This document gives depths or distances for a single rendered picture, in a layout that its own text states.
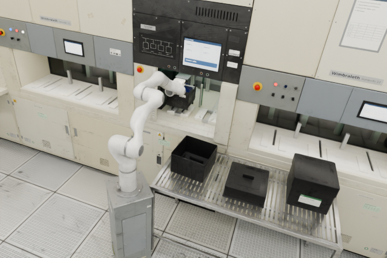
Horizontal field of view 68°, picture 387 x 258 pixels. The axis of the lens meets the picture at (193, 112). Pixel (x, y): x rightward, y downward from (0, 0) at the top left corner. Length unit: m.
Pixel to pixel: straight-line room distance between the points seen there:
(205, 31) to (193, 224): 1.77
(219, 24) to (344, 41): 0.80
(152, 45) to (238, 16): 0.70
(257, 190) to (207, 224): 0.97
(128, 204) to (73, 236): 0.96
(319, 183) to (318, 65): 0.78
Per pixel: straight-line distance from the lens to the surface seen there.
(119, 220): 2.16
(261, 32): 2.06
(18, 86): 3.46
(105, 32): 2.51
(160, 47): 2.29
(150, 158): 2.87
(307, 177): 2.09
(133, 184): 2.07
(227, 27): 2.08
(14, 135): 3.96
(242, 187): 2.08
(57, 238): 2.95
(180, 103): 2.64
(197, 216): 2.98
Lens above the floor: 2.28
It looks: 30 degrees down
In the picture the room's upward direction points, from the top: 6 degrees clockwise
